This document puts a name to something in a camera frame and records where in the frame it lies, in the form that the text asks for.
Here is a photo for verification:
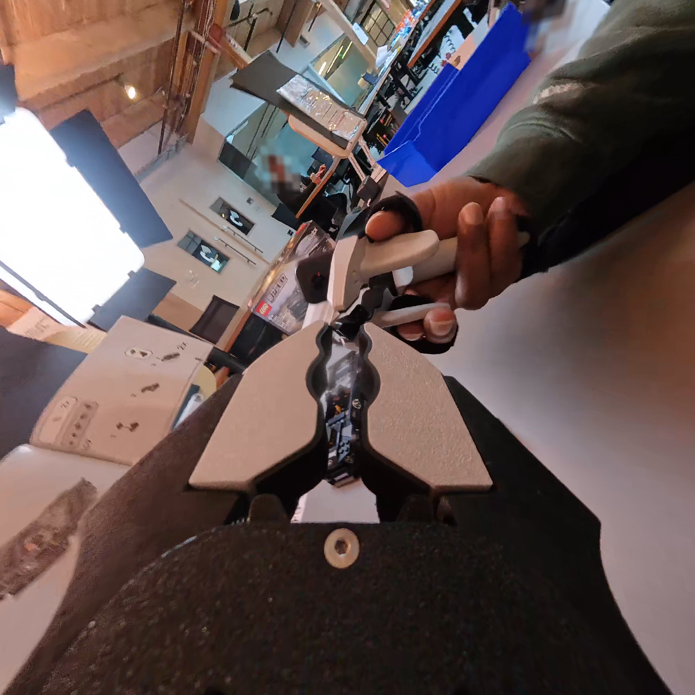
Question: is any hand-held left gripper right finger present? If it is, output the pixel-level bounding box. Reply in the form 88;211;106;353
359;324;493;520

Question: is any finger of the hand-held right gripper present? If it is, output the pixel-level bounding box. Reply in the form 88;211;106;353
326;239;363;317

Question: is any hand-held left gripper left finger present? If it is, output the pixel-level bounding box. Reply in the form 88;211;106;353
190;322;332;520

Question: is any black lego car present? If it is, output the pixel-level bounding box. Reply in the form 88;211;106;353
320;326;367;486

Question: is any lego instruction booklet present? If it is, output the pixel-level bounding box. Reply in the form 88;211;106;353
0;315;215;600

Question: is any person's right forearm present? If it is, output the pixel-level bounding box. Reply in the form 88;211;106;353
467;0;695;278

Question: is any lego set box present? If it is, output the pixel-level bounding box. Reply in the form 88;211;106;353
252;223;330;333

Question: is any blue storage bin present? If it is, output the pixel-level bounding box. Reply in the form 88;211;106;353
378;4;533;188

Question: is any small black panel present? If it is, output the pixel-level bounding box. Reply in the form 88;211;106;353
49;109;174;250
89;266;177;330

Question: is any large black panel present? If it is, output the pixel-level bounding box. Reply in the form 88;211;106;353
0;326;88;457

